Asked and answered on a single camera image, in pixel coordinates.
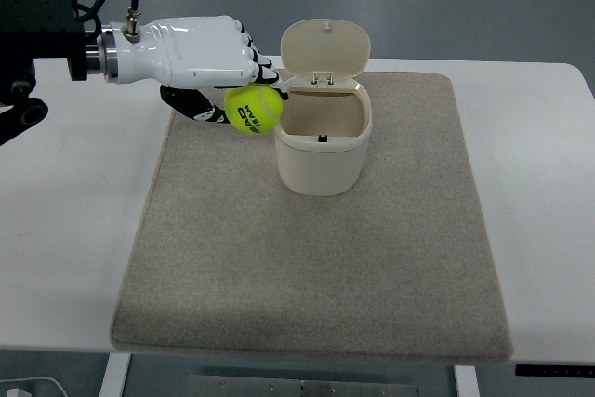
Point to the cream bin with open lid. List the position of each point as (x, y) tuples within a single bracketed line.
[(323, 134)]

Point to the white left table leg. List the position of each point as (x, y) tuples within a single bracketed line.
[(115, 375)]

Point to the metal table crossbar plate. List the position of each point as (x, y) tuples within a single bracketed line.
[(212, 386)]

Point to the yellow tennis ball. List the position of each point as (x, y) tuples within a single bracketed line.
[(253, 109)]

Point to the beige fabric mat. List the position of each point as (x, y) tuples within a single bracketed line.
[(227, 258)]

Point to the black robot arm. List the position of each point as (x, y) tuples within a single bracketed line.
[(32, 30)]

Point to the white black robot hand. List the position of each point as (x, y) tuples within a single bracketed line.
[(186, 55)]

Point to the white table leg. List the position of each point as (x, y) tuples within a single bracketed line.
[(466, 381), (115, 375)]

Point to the white right table leg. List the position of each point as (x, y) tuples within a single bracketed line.
[(466, 381)]

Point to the black table control panel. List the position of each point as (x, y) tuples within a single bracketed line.
[(555, 370)]

